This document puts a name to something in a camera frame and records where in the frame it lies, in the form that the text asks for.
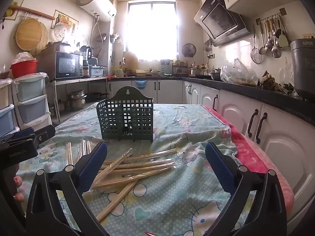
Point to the grey kitchen appliance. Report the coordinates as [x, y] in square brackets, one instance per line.
[304, 68]

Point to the beige rounded board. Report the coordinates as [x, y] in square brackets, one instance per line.
[130, 60]

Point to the clear plastic bag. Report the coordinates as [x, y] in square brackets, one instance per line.
[238, 76]

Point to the small steel ladle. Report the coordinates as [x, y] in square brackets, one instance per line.
[263, 50]

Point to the plastic bag of greens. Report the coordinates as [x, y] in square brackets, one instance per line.
[288, 87]

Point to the steel lidded pot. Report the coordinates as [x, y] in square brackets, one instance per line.
[215, 75]

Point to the cartoon print tablecloth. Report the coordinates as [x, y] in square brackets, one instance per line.
[172, 201]

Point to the green utensil holder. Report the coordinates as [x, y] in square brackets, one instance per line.
[137, 118]

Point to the cardboard box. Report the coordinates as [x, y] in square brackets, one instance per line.
[54, 48]

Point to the condiment bottles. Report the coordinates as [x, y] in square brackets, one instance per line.
[198, 66]

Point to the stacked steel pots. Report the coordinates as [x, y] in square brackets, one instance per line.
[76, 100]

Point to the brown ginger root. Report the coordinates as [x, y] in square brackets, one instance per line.
[269, 81]

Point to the woven bamboo tray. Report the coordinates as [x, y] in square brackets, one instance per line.
[30, 35]

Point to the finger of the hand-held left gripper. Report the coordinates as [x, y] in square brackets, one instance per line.
[44, 134]
[24, 132]

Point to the red basin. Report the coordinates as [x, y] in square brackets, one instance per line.
[23, 68]

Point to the wooden rolling pin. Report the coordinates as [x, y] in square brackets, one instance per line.
[34, 11]

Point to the utensil hanging rail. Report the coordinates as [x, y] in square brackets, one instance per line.
[270, 17]

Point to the plastic drawer unit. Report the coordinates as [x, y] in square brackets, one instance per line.
[7, 118]
[32, 103]

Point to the black frying pan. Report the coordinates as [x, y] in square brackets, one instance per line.
[97, 96]

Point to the pale green spatula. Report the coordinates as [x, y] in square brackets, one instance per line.
[283, 40]

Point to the black range hood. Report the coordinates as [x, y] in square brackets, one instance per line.
[219, 22]

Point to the white round fan guard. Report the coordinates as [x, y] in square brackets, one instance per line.
[59, 32]

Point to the microwave oven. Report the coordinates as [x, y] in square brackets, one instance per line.
[66, 65]

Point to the small wall fan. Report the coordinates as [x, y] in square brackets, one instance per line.
[189, 50]

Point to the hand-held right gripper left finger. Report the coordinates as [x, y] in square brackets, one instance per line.
[94, 162]

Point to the large steel ladle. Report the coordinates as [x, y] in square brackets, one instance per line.
[276, 52]

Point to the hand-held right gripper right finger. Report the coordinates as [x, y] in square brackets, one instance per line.
[219, 164]

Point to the white water heater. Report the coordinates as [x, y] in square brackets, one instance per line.
[98, 2]

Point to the black countertop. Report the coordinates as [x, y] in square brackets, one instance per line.
[246, 88]

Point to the black blender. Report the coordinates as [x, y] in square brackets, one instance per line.
[86, 52]

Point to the steel stockpot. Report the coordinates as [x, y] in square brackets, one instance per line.
[196, 71]

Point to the bunch of chopsticks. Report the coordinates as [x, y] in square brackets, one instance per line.
[137, 170]

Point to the person's left hand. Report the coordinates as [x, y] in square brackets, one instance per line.
[18, 180]

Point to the grey dish tub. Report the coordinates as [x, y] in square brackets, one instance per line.
[97, 71]

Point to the steel slotted spoon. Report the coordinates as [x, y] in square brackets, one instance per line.
[269, 44]

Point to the fruit wall picture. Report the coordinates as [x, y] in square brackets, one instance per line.
[12, 12]
[67, 19]

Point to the metal shelf rack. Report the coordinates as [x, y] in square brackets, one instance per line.
[73, 79]

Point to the yellow oil bottle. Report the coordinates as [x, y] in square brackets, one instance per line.
[119, 72]

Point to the window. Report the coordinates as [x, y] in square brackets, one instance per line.
[152, 29]

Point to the yellow bowl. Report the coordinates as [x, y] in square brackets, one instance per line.
[141, 73]

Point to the pink blanket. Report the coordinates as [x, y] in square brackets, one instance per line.
[251, 157]

